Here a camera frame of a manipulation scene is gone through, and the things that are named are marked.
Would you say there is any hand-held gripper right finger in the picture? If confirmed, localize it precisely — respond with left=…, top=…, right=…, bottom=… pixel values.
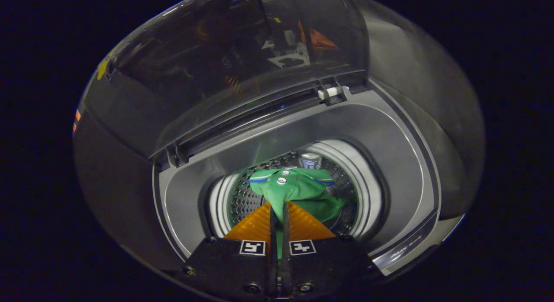
left=279, top=202, right=384, bottom=299

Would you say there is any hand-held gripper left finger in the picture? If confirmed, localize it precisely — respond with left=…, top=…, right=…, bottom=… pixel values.
left=180, top=202, right=278, bottom=299

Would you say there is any green polo shirt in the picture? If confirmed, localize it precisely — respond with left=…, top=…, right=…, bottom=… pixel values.
left=248, top=167, right=347, bottom=259

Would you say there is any dark grey washing machine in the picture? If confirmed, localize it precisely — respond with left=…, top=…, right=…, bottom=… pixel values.
left=73, top=0, right=486, bottom=296

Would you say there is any dark transparent washing machine lid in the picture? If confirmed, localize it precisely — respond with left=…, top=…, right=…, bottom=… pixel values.
left=81, top=0, right=370, bottom=167

